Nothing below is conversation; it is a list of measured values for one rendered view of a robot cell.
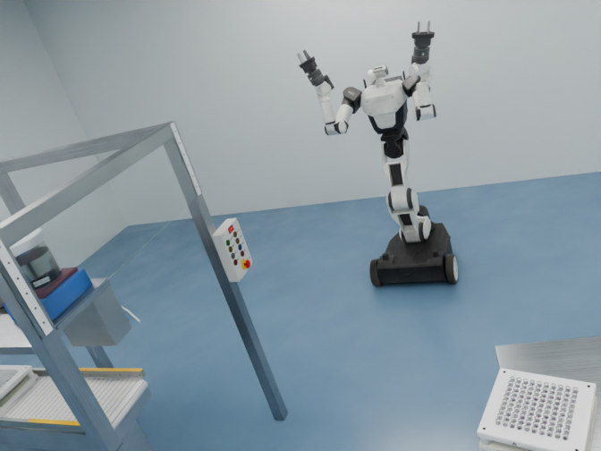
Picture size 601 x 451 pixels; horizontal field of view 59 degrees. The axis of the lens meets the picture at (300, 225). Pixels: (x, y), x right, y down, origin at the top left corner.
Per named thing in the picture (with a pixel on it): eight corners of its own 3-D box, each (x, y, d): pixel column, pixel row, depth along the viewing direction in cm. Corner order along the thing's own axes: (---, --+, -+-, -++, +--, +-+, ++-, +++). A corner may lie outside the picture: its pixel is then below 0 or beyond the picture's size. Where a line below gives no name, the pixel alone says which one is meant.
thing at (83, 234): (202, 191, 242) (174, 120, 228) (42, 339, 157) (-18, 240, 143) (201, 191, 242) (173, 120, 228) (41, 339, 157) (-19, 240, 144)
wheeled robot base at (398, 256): (394, 242, 432) (386, 206, 418) (460, 237, 409) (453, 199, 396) (377, 286, 380) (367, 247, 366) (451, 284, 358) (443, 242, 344)
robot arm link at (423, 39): (436, 35, 287) (434, 56, 294) (432, 29, 295) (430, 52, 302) (413, 36, 288) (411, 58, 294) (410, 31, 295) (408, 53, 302)
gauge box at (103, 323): (132, 327, 201) (111, 284, 193) (116, 345, 193) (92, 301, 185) (89, 328, 210) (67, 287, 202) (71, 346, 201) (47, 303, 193)
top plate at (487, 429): (596, 388, 140) (596, 382, 139) (583, 463, 122) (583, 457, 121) (501, 372, 154) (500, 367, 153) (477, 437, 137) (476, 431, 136)
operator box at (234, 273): (253, 262, 267) (237, 217, 257) (240, 281, 253) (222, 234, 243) (243, 263, 269) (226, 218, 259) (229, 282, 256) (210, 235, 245)
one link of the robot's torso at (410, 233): (403, 232, 396) (386, 187, 365) (430, 230, 388) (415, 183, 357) (402, 248, 387) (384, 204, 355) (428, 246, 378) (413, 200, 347)
